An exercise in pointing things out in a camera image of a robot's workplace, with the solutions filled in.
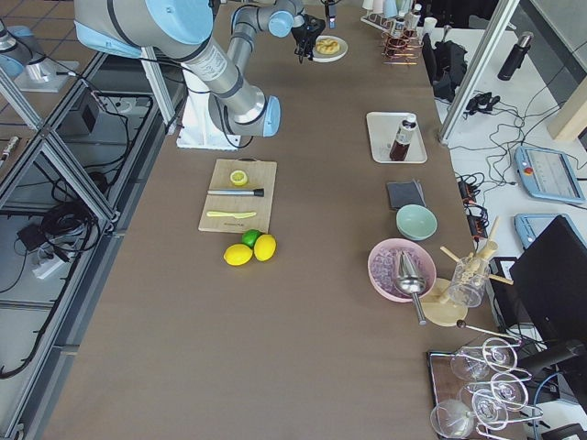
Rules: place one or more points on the mint green bowl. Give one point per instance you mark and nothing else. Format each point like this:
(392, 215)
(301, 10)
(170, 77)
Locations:
(416, 222)

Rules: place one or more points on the grey folded cloth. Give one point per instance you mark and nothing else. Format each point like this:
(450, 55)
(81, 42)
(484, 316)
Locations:
(403, 193)

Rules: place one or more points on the yellow lemon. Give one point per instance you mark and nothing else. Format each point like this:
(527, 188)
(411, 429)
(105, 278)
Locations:
(264, 247)
(238, 255)

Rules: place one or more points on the wooden cup tree stand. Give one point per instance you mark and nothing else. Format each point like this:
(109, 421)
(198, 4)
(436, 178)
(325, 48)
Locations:
(437, 306)

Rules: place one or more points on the dark tea bottle on tray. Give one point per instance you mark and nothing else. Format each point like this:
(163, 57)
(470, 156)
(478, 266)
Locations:
(403, 138)

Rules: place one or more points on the twisted glazed donut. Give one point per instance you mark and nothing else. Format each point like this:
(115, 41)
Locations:
(327, 46)

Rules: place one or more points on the green lime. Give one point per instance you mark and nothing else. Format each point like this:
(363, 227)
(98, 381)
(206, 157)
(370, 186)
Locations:
(250, 237)

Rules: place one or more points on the copper wire bottle rack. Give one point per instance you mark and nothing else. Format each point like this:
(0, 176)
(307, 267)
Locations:
(403, 51)

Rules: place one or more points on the white rabbit tray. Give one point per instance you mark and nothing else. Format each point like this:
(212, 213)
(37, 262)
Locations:
(382, 128)

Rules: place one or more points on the half lemon slice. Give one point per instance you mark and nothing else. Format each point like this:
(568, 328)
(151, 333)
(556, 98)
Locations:
(239, 178)

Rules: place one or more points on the tea bottle in rack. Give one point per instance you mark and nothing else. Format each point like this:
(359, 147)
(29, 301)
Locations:
(397, 29)

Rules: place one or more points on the pink bowl with ice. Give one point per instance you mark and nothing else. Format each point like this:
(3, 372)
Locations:
(383, 267)

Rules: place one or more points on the blue teach pendant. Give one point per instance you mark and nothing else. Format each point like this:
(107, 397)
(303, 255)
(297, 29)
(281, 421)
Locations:
(529, 226)
(546, 174)

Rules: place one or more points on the steel ice scoop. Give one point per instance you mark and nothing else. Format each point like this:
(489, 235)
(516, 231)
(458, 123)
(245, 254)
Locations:
(409, 282)

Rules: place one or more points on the yellow plastic knife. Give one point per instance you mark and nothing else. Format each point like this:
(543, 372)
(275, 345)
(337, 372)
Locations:
(235, 215)

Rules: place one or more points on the black monitor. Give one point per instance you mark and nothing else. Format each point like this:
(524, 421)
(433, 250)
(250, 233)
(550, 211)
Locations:
(550, 280)

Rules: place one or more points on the wine glass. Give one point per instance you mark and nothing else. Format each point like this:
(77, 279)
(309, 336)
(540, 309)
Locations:
(452, 419)
(505, 387)
(475, 363)
(489, 411)

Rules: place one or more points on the steel muddler black tip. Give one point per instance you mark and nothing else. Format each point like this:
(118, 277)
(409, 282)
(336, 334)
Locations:
(237, 192)

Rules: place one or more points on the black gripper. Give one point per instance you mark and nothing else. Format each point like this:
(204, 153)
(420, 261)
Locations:
(306, 29)

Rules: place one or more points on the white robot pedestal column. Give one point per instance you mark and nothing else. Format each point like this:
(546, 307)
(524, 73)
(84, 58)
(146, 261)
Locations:
(198, 130)

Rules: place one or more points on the white round plate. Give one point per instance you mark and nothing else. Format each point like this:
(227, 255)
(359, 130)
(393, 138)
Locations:
(317, 57)

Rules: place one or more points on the black thermos bottle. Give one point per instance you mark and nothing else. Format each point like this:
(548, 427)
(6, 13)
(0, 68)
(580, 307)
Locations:
(516, 56)

